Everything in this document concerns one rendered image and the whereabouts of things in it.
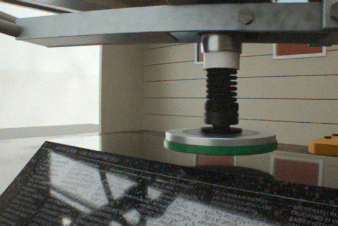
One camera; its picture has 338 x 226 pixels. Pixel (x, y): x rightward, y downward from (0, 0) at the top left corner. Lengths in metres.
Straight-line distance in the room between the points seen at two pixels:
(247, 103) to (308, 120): 1.54
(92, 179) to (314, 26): 0.52
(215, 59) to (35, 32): 0.40
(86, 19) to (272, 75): 6.71
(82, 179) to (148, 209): 0.21
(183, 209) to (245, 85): 7.07
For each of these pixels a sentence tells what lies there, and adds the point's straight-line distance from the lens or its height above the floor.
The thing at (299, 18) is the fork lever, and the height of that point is 1.06.
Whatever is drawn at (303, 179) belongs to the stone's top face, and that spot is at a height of 0.80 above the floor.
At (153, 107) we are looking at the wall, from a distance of 9.42.
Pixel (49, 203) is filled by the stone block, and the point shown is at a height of 0.69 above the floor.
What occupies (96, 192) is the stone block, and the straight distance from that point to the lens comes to 0.65.
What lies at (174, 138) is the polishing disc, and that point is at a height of 0.85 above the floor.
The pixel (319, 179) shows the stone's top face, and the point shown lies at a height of 0.80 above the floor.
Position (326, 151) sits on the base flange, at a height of 0.75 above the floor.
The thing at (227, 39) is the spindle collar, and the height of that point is 1.03.
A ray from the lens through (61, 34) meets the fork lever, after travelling 0.68.
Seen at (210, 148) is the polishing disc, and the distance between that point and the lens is 0.50.
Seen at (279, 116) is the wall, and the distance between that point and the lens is 7.14.
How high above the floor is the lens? 0.92
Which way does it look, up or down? 3 degrees down
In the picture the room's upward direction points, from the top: 1 degrees clockwise
